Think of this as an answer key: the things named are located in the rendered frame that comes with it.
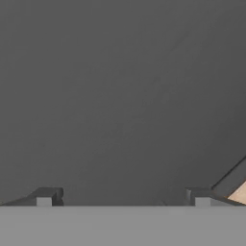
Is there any dark grey fridge door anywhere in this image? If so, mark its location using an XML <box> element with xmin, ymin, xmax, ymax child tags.
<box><xmin>0</xmin><ymin>0</ymin><xmax>246</xmax><ymax>207</ymax></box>

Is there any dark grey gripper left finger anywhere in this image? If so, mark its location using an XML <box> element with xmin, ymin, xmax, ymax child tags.
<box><xmin>0</xmin><ymin>186</ymin><xmax>64</xmax><ymax>207</ymax></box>

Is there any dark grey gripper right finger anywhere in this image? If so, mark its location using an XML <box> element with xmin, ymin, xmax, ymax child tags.
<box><xmin>184</xmin><ymin>187</ymin><xmax>246</xmax><ymax>207</ymax></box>

